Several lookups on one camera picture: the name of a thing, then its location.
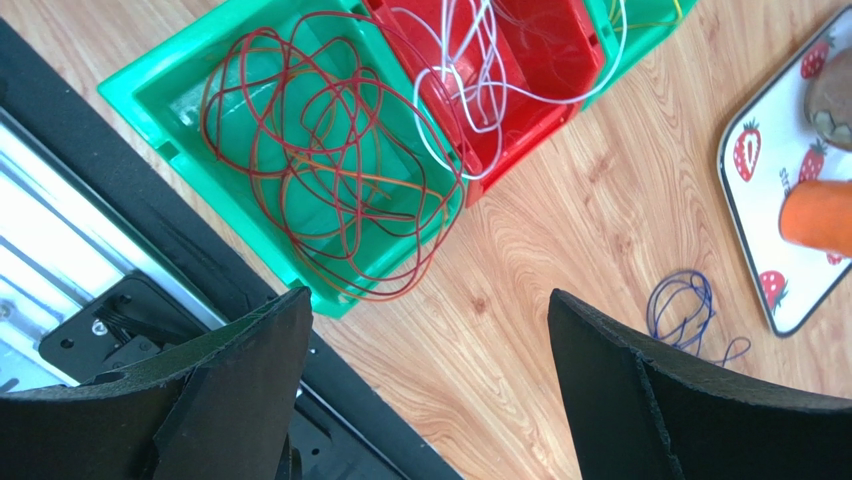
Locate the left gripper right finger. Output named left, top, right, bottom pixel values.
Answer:
left=547, top=290, right=851, bottom=479

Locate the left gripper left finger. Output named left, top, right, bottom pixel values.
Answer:
left=1, top=287, right=313, bottom=479

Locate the blue thin cable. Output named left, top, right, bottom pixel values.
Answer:
left=645, top=268, right=753, bottom=367

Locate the red thin cable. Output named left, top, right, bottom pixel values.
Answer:
left=199, top=9, right=467, bottom=304

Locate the yellow thin cable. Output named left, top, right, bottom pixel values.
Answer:
left=605, top=0, right=687, bottom=35

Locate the orange translucent cup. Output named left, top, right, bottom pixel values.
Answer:
left=779, top=180, right=851, bottom=258

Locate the green bin near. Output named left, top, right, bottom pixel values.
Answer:
left=99, top=1, right=466, bottom=318

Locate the green bin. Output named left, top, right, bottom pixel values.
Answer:
left=99, top=1, right=466, bottom=318
left=583, top=0, right=698, bottom=110

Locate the strawberry pattern white tray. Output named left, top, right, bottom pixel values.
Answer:
left=718, top=5, right=851, bottom=337

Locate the red bin middle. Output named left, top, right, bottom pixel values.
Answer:
left=366, top=1, right=605, bottom=206

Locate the beige ceramic bowl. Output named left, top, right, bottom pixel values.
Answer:
left=804, top=48, right=851, bottom=152

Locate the green bin far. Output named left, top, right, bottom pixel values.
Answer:
left=583, top=0, right=698, bottom=110

